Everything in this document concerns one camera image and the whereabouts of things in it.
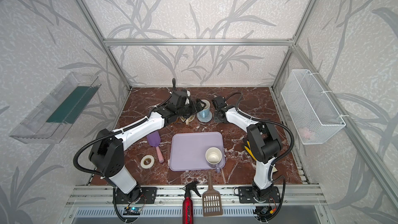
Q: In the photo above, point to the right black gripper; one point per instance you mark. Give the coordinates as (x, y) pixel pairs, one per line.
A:
(216, 109)

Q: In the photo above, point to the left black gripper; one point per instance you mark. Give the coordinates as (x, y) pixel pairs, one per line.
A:
(193, 107)

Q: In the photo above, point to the beige mug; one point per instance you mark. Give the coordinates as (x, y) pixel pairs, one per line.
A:
(188, 120)

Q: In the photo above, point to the grey-blue woven coaster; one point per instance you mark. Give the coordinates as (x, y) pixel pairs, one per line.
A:
(204, 118)

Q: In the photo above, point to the white mug blue handle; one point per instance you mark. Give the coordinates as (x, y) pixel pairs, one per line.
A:
(206, 109)

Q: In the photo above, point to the white mug purple handle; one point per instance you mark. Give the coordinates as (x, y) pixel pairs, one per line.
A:
(213, 158)

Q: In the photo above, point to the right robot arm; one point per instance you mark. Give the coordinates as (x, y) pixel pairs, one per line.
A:
(264, 143)

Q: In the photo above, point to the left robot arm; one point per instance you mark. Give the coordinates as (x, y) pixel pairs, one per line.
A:
(104, 156)

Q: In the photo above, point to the lavender plastic tray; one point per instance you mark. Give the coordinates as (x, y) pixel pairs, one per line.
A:
(189, 149)

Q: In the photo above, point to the white tape roll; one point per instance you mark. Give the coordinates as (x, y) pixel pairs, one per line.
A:
(147, 162)

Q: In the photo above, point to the brown slotted scoop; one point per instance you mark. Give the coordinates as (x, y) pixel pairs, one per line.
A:
(211, 200)

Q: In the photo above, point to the red spray bottle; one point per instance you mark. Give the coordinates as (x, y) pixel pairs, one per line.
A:
(187, 208)

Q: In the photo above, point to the green circuit board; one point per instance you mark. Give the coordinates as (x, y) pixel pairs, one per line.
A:
(132, 211)

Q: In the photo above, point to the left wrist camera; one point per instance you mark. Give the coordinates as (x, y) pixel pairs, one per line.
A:
(183, 97)

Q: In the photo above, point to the purple scoop pink handle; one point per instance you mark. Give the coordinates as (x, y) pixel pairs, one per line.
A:
(154, 140)

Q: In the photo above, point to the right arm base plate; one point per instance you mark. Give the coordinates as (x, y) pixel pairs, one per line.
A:
(269, 195)

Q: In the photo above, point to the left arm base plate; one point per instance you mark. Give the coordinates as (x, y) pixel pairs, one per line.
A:
(147, 194)

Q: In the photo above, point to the white wire basket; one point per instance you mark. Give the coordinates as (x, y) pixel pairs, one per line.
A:
(313, 114)

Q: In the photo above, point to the clear plastic wall bin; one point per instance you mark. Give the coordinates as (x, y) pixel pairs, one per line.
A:
(50, 121)

